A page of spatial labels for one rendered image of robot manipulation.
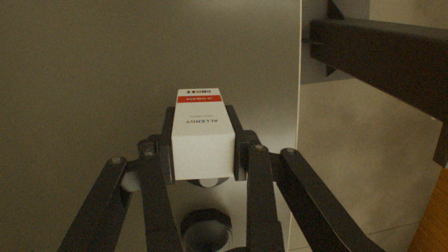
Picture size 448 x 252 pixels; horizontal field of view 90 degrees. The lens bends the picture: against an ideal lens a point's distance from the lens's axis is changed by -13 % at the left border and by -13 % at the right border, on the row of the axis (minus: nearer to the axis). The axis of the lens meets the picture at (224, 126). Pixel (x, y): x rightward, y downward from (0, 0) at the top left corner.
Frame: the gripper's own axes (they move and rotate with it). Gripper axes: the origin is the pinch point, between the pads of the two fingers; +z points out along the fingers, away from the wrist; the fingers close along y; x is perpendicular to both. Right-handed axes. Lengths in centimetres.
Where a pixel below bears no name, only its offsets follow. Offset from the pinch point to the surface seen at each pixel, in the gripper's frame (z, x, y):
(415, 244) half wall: 106, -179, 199
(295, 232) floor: 113, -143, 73
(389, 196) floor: 111, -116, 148
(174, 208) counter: 19.3, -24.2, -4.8
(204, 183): 12.4, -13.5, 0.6
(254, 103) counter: 18.7, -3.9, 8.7
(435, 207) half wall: 102, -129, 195
